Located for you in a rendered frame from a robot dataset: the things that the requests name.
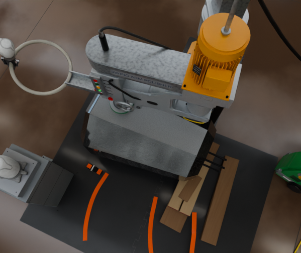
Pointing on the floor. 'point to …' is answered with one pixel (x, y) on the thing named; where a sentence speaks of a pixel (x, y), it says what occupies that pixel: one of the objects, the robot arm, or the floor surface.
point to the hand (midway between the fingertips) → (12, 66)
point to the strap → (148, 221)
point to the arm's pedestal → (43, 180)
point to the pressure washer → (299, 169)
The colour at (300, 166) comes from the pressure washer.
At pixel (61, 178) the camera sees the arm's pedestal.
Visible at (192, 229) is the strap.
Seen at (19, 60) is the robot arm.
